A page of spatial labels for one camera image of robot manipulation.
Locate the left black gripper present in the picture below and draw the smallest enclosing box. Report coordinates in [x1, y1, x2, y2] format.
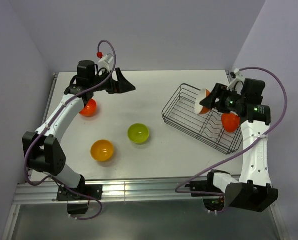
[90, 68, 135, 95]

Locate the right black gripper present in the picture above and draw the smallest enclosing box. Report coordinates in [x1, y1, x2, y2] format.
[199, 83, 245, 114]

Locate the white bowl orange outside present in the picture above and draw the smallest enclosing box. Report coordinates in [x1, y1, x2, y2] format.
[195, 88, 211, 115]

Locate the red-orange plastic bowl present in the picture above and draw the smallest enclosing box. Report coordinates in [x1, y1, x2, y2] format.
[221, 113, 240, 133]

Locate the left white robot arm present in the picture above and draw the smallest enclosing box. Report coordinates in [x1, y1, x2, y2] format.
[22, 60, 136, 200]

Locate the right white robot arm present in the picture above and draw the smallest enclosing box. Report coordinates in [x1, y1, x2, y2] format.
[200, 78, 278, 213]

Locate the lime green bowl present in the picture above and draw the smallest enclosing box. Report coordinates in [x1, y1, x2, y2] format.
[127, 123, 150, 144]

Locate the yellow-orange bowl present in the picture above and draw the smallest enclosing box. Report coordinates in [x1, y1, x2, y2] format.
[90, 139, 114, 162]

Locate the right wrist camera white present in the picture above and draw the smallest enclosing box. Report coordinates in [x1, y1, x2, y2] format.
[227, 68, 245, 91]

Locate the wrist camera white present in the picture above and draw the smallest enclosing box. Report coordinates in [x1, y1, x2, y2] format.
[96, 51, 114, 71]
[227, 68, 245, 91]

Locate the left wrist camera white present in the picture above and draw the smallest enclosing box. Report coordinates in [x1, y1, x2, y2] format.
[96, 51, 114, 71]

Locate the dark wire dish rack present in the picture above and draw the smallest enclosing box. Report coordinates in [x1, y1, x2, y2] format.
[161, 83, 242, 155]

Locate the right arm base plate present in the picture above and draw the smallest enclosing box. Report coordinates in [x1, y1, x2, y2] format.
[185, 180, 225, 213]

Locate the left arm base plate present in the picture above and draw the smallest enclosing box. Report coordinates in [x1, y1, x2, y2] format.
[56, 184, 103, 217]

